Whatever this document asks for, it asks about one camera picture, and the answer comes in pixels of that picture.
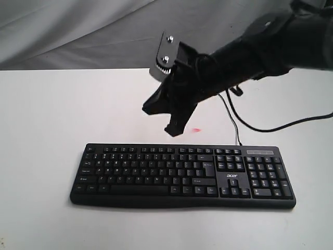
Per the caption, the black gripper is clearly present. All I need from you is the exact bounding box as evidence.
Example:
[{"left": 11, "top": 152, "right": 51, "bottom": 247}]
[{"left": 142, "top": 53, "right": 221, "bottom": 136}]

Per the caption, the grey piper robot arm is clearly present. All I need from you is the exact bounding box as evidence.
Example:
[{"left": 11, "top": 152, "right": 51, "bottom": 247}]
[{"left": 142, "top": 1, "right": 332, "bottom": 136}]

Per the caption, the black acer keyboard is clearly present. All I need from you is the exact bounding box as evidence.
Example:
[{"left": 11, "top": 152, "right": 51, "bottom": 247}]
[{"left": 70, "top": 143, "right": 296, "bottom": 209}]

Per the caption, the red mark on table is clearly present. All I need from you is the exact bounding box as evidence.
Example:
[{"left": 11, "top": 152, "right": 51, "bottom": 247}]
[{"left": 191, "top": 128, "right": 201, "bottom": 133}]

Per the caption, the grey backdrop cloth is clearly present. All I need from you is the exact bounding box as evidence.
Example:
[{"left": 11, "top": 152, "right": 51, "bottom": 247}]
[{"left": 1, "top": 1, "right": 289, "bottom": 70}]

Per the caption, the black keyboard cable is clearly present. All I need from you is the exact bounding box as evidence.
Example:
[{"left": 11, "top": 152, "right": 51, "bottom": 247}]
[{"left": 217, "top": 93, "right": 244, "bottom": 146}]

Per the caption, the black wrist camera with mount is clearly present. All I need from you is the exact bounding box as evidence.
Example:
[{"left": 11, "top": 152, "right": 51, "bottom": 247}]
[{"left": 149, "top": 31, "right": 198, "bottom": 82}]

